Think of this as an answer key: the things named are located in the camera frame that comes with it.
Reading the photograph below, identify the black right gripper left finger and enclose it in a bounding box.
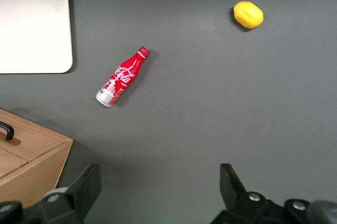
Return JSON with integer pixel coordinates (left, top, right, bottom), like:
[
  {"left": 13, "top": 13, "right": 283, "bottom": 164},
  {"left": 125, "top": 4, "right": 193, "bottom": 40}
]
[{"left": 38, "top": 164, "right": 102, "bottom": 224}]

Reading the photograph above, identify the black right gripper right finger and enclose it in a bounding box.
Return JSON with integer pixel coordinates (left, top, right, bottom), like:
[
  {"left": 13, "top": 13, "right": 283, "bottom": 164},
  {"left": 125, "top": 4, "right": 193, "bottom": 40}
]
[{"left": 210, "top": 163, "right": 284, "bottom": 224}]

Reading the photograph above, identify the red coke bottle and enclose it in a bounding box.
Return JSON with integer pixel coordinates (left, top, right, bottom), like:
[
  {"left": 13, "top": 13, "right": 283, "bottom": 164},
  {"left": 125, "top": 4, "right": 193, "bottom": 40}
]
[{"left": 95, "top": 46, "right": 151, "bottom": 108}]

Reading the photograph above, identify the beige rectangular tray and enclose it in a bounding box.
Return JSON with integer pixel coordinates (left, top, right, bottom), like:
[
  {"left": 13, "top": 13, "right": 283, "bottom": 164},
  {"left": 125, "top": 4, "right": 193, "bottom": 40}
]
[{"left": 0, "top": 0, "right": 73, "bottom": 74}]

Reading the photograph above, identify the wooden drawer cabinet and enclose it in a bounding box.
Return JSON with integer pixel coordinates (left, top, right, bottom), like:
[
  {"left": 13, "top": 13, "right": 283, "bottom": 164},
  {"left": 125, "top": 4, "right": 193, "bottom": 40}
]
[{"left": 0, "top": 108, "right": 74, "bottom": 209}]

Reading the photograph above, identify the wooden drawer front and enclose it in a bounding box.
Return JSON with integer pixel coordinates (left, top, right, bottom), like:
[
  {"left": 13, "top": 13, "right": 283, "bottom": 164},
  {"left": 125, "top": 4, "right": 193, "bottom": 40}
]
[
  {"left": 0, "top": 150, "right": 29, "bottom": 179},
  {"left": 0, "top": 108, "right": 73, "bottom": 163}
]

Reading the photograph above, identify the yellow lemon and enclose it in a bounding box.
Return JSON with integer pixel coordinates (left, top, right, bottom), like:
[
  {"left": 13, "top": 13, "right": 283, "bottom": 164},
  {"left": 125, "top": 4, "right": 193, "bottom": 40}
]
[{"left": 233, "top": 1, "right": 264, "bottom": 29}]

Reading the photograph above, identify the black metal drawer handle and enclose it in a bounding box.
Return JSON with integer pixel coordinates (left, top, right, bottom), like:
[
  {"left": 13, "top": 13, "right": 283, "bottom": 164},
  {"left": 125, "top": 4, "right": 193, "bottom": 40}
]
[{"left": 0, "top": 120, "right": 15, "bottom": 141}]

